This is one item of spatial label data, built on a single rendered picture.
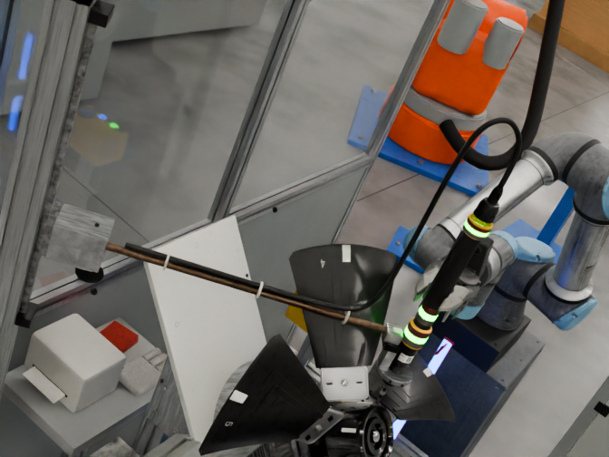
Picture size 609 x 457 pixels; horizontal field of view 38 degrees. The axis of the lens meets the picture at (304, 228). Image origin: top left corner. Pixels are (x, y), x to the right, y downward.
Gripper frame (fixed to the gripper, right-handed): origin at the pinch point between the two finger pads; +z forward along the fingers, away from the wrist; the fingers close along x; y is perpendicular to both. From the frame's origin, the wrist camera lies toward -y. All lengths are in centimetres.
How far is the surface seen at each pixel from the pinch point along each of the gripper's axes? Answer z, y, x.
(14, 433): 12, 95, 70
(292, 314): -34, 49, 35
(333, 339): 2.9, 18.9, 11.6
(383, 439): 4.4, 28.7, -6.2
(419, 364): -26.1, 32.5, 0.7
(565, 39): -780, 139, 179
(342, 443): 12.3, 28.9, -1.6
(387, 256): -11.5, 6.0, 14.0
